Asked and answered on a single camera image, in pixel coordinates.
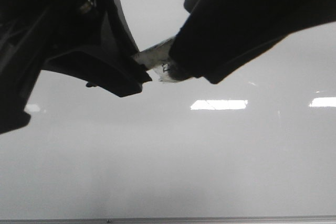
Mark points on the white whiteboard marker pen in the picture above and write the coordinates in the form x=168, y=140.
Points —
x=157, y=58

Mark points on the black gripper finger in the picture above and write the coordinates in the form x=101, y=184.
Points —
x=86, y=39
x=220, y=36

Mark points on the white whiteboard with aluminium frame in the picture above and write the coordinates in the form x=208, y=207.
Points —
x=261, y=142

